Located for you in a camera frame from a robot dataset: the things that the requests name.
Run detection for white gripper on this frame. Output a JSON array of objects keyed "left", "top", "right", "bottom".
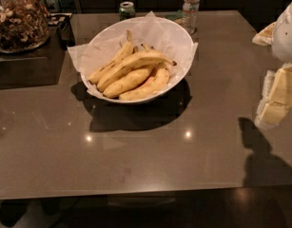
[{"left": 252, "top": 2, "right": 292, "bottom": 129}]

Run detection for long top banana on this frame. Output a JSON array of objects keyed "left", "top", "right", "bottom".
[{"left": 97, "top": 49, "right": 177, "bottom": 92}]

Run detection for front right banana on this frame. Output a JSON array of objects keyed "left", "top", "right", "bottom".
[{"left": 119, "top": 64, "right": 170, "bottom": 101}]

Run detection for middle yellow banana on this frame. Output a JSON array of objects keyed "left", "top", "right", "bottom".
[{"left": 103, "top": 64, "right": 155, "bottom": 98}]

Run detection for back left banana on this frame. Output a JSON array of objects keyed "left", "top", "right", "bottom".
[{"left": 88, "top": 30, "right": 133, "bottom": 85}]

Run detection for white bowl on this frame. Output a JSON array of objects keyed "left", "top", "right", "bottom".
[{"left": 79, "top": 16, "right": 195, "bottom": 105}]

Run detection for clear plastic water bottle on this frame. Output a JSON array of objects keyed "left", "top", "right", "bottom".
[{"left": 182, "top": 0, "right": 201, "bottom": 34}]

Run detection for white paper liner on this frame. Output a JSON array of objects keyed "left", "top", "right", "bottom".
[{"left": 67, "top": 10, "right": 199, "bottom": 101}]

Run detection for green soda can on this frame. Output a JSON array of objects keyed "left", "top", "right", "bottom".
[{"left": 119, "top": 1, "right": 135, "bottom": 20}]

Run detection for small dark tray items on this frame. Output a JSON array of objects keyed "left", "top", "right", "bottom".
[{"left": 48, "top": 13, "right": 72, "bottom": 26}]

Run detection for dark raised counter block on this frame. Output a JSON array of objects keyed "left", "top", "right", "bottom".
[{"left": 0, "top": 25, "right": 75, "bottom": 89}]

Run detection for glass jar of nuts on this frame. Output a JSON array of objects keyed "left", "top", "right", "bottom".
[{"left": 0, "top": 0, "right": 49, "bottom": 53}]

